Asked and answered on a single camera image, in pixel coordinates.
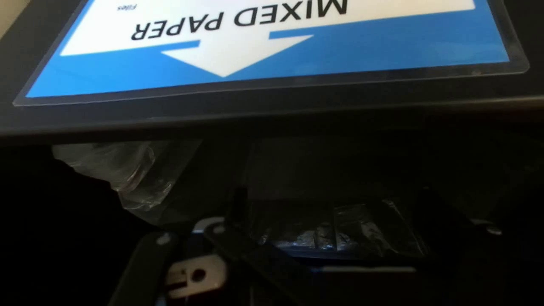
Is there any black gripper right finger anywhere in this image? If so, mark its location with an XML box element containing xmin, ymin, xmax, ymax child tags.
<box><xmin>446</xmin><ymin>215</ymin><xmax>544</xmax><ymax>306</ymax></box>

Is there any black recycling bin lid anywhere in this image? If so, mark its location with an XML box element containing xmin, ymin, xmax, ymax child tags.
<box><xmin>0</xmin><ymin>0</ymin><xmax>544</xmax><ymax>150</ymax></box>

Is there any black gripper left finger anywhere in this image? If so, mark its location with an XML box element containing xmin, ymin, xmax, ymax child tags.
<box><xmin>106</xmin><ymin>228</ymin><xmax>227</xmax><ymax>306</ymax></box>

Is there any mixed paper sign up arrow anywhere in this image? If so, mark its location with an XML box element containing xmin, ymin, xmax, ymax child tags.
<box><xmin>11</xmin><ymin>0</ymin><xmax>531</xmax><ymax>109</ymax></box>

